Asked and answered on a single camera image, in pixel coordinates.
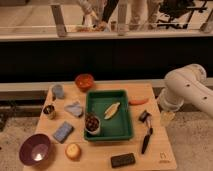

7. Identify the green plastic tray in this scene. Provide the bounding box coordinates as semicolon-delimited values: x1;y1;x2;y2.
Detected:
84;90;133;141

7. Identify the yellow banana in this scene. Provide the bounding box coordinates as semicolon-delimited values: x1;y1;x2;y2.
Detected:
104;102;120;120

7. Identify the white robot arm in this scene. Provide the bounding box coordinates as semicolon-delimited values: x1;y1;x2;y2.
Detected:
157;64;213;127

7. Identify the orange carrot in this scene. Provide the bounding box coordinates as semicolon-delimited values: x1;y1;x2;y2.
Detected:
129;98;149;106

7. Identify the black rectangular block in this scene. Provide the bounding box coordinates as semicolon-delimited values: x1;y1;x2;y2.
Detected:
111;153;135;168

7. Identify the cup of dark berries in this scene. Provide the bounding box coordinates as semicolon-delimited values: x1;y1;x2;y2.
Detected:
85;115;100;135

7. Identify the red-orange bowl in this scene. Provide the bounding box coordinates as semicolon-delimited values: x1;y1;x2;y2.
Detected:
75;74;94;92

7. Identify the crumpled blue-grey cloth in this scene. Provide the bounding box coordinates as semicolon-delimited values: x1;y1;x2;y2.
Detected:
64;101;83;117

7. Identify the yellow round fruit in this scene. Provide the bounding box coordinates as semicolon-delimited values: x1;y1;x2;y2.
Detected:
65;143;81;160

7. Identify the wooden table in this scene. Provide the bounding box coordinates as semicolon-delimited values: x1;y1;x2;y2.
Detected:
22;82;178;171

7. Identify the blue sponge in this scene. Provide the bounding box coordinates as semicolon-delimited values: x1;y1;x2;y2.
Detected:
53;122;74;143

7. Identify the black office chair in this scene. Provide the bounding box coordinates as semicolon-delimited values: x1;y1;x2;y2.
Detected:
157;0;207;29

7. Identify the grey-blue cup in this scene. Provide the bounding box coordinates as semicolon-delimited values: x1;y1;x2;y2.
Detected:
52;84;64;99

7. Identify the small metal can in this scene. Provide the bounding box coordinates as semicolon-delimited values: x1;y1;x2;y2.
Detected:
43;105;56;119

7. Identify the purple bowl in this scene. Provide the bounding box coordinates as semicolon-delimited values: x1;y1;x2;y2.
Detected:
19;134;51;166

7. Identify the metal railing frame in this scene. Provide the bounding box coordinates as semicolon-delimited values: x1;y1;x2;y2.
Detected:
0;0;213;41

